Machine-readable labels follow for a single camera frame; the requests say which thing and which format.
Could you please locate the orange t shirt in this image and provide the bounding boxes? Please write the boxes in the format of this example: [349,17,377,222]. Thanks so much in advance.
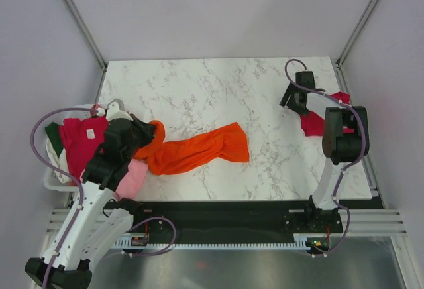
[134,120,250,176]

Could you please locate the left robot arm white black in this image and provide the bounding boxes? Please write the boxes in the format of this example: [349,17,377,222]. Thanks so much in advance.
[25,114,156,288]

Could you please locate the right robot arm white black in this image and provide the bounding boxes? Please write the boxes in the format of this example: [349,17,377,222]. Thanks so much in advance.
[280,70,370,232]

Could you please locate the folded crimson t shirt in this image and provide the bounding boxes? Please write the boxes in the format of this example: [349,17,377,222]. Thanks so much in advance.
[300,92,353,137]

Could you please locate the dusty pink t shirt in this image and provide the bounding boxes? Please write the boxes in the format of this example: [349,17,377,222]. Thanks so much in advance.
[90,104,106,117]

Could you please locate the magenta t shirt in basket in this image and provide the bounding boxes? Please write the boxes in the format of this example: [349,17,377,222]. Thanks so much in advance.
[59,117,109,179]

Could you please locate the light pink t shirt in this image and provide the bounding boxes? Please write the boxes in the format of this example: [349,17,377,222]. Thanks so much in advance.
[115,159,148,200]

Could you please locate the white t shirt in basket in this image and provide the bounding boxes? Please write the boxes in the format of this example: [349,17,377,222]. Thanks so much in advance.
[46,139,71,184]

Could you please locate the dark green t shirt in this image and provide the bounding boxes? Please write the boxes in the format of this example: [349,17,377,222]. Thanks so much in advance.
[44,122,64,156]

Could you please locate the white laundry basket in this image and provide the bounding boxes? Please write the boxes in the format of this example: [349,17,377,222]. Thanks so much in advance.
[43,103,131,193]

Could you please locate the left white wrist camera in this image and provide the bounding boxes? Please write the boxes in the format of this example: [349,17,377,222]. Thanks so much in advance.
[102,99,133,121]

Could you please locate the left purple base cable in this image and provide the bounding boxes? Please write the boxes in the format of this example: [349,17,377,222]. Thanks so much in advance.
[121,215,176,259]

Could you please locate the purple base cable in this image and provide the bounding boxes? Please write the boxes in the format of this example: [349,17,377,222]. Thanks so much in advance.
[121,215,176,259]
[306,202,351,259]

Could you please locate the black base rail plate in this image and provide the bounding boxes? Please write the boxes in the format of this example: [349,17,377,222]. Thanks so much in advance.
[68,198,342,245]

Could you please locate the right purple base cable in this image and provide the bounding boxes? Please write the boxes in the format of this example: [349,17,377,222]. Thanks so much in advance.
[306,202,351,259]

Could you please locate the white slotted cable duct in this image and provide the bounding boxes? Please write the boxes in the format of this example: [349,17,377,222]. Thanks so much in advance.
[111,234,331,251]

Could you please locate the left aluminium frame post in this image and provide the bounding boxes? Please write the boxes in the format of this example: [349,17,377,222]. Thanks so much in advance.
[45,0,109,70]

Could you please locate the aluminium frame post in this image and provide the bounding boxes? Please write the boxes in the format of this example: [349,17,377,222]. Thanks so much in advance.
[335,0,381,69]
[45,0,109,70]

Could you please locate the right aluminium frame post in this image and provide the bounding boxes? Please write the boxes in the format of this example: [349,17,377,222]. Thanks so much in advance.
[335,0,381,69]

